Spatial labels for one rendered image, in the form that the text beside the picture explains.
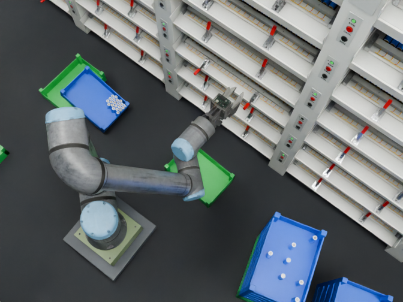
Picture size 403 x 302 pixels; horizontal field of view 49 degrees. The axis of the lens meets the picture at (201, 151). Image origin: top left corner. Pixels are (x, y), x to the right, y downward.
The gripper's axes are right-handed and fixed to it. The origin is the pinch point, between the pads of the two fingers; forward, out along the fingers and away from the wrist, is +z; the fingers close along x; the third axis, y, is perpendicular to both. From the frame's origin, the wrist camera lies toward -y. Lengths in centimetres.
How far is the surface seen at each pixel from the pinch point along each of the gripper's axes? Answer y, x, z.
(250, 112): -22.0, -4.8, 8.1
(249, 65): 11.7, 0.8, 6.2
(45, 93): -55, 95, -38
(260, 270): -13, -50, -48
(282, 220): -11, -45, -28
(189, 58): -8.5, 29.5, 5.0
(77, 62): -56, 97, -12
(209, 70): -8.4, 18.8, 5.7
